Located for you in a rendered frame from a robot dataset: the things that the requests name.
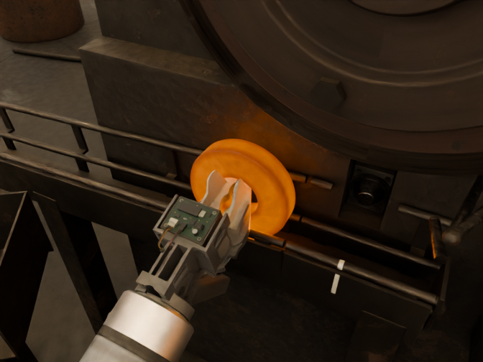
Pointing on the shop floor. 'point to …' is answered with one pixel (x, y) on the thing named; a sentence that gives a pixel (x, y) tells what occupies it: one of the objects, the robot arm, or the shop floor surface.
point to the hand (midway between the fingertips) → (241, 181)
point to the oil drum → (39, 19)
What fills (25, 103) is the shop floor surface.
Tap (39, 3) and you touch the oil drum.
